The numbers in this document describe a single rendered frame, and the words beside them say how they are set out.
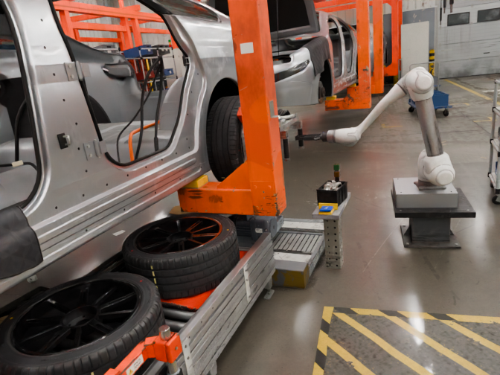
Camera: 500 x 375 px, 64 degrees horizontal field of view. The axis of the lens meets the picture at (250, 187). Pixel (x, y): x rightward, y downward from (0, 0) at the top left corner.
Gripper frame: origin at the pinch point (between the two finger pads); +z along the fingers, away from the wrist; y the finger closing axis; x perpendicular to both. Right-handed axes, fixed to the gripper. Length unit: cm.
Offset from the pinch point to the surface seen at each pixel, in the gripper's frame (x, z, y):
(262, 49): 62, -6, -75
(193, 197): -21, 50, -76
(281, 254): -75, 8, -40
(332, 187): -26, -29, -34
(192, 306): -56, 21, -136
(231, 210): -28, 24, -76
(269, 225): -47, 9, -54
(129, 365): -34, 4, -199
